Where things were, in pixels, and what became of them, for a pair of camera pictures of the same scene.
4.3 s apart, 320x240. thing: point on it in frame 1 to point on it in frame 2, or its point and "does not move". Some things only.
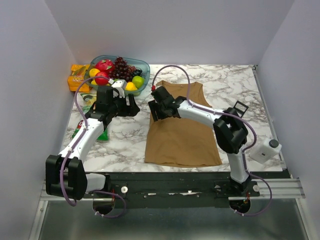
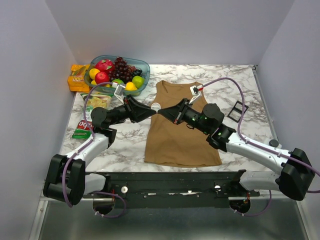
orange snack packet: x=78 y=72 does not move
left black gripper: x=130 y=110 to x=137 y=111
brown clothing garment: x=173 y=141 does not move
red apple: x=101 y=81 does not move
